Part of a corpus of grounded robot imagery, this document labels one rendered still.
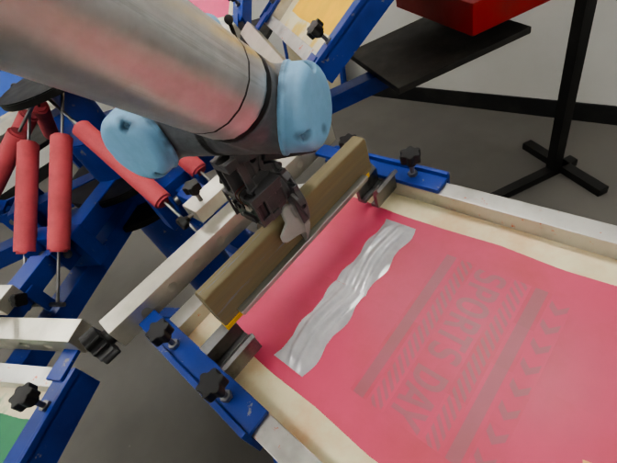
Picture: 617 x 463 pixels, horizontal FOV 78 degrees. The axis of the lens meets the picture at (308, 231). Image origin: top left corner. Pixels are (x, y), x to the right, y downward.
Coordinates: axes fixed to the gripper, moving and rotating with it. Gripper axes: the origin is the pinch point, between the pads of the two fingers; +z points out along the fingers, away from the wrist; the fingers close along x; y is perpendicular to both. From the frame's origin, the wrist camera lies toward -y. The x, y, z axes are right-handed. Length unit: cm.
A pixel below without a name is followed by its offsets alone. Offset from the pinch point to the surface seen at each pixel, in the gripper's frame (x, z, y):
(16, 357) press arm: -53, 17, 54
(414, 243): 12.9, 13.6, -14.8
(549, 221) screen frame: 32.1, 10.0, -26.4
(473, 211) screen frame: 19.5, 12.1, -25.6
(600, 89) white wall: 7, 89, -201
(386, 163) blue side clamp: -2.1, 8.9, -29.2
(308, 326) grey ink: 6.4, 13.0, 10.4
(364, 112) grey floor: -135, 108, -177
